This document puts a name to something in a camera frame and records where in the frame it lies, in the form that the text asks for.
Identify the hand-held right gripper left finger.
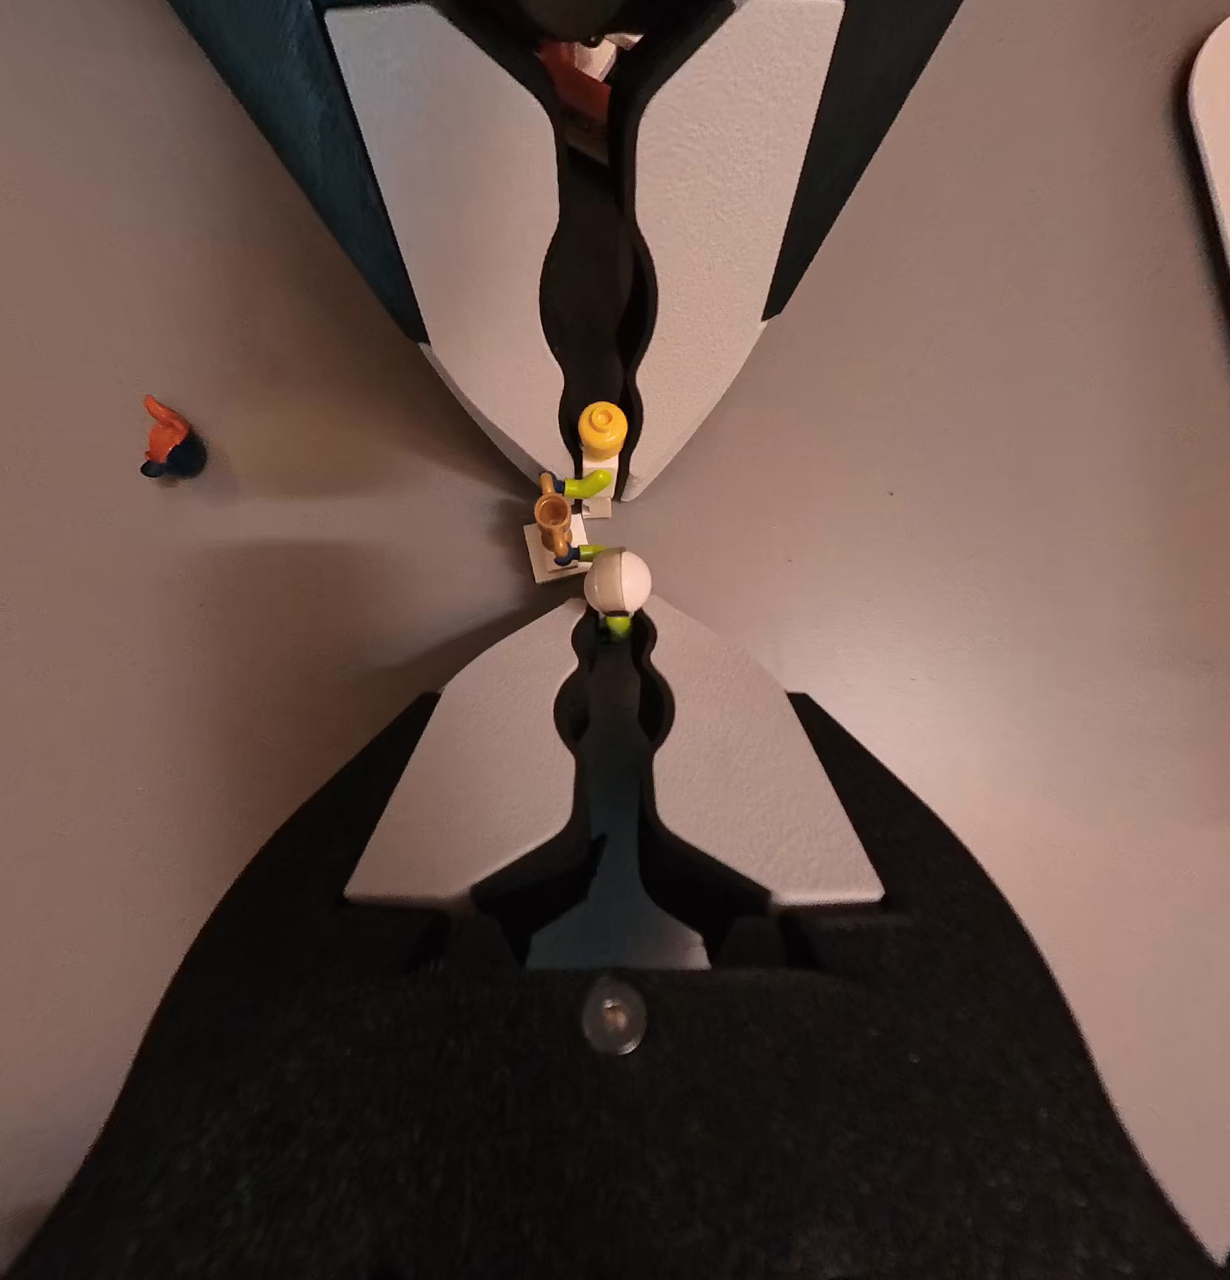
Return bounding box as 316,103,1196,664
346,600,612,921

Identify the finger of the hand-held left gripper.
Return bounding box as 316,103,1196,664
326,0,601,491
612,0,846,501

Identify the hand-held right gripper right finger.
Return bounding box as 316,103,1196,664
632,600,886,926

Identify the green lego minifigure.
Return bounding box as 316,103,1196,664
582,544,656,641

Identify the small tan lego piece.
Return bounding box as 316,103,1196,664
522,473,592,583

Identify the blue cap with orange hair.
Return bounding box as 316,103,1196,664
141,394,212,483

